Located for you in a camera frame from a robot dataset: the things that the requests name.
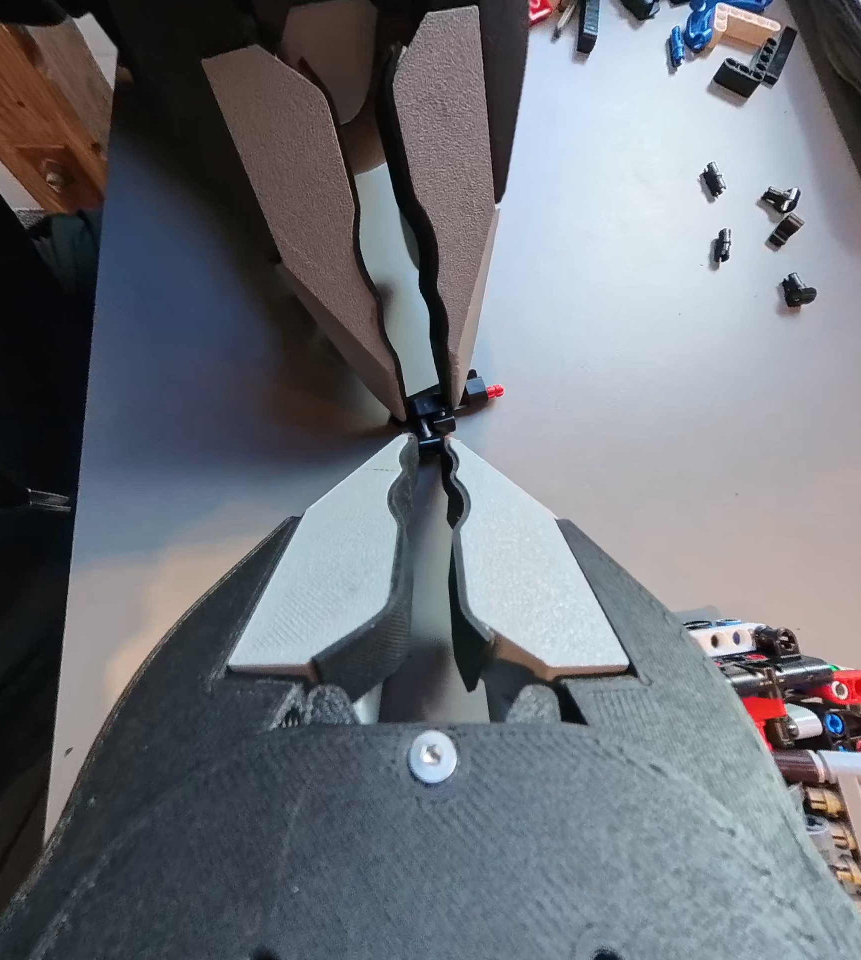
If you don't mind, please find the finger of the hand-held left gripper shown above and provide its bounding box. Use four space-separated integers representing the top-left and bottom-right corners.
200 42 412 423
389 3 503 412

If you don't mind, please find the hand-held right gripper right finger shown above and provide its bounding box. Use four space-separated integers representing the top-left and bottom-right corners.
441 437 632 695

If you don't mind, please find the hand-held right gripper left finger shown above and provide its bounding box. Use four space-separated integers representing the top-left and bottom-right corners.
226 433 420 706

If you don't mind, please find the black hinged brick piece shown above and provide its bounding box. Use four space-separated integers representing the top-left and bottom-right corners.
402 373 493 459

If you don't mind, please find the grey desk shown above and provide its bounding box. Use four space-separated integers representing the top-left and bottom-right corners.
44 0 861 834

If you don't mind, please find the person's left hand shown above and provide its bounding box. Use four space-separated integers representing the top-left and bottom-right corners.
340 120 402 179

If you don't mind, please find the blue curved brick piece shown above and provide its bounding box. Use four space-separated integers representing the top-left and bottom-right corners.
681 0 735 52

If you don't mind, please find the black angled brick beam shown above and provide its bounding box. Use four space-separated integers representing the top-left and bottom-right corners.
711 26 799 99

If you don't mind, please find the tan angled brick beam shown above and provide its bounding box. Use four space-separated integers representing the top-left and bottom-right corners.
706 0 783 46

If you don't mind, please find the toy brick car model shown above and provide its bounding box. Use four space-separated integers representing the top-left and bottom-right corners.
676 616 861 954

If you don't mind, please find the cluster of black connector pieces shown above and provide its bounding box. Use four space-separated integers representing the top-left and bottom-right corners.
699 159 819 309

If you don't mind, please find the wooden frame beam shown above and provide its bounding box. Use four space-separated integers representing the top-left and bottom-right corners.
0 18 114 216

